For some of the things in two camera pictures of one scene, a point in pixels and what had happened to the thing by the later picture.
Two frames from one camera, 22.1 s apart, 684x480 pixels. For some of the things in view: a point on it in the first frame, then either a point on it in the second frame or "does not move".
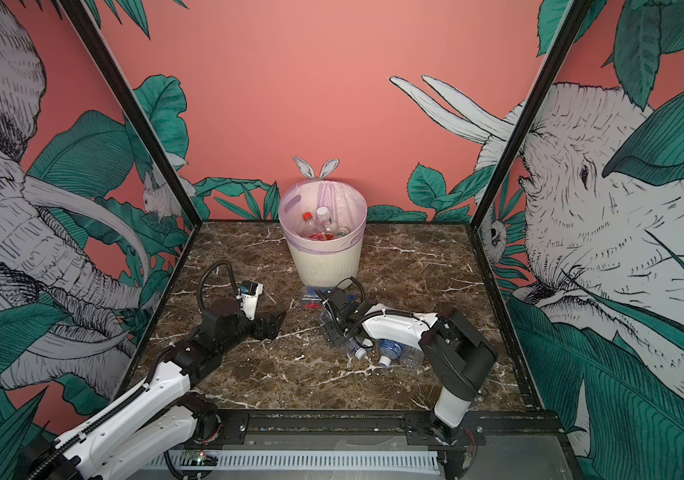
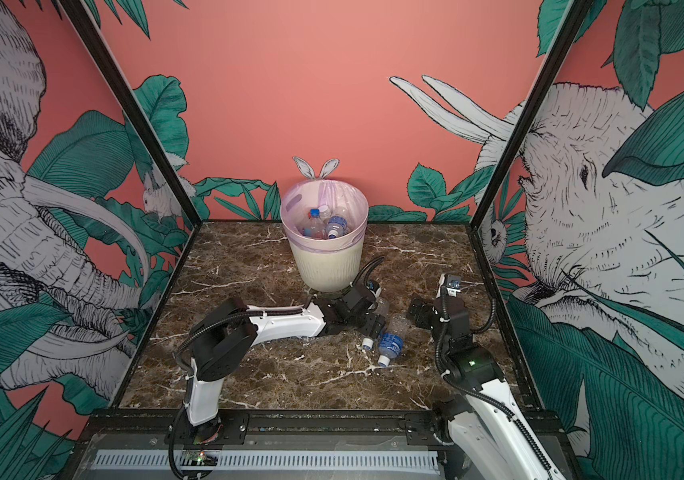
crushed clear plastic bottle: x=411 y=358 → x=336 y=226
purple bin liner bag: x=346 y=207 does not move
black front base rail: x=384 y=430 does not move
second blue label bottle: x=389 y=350 does not move
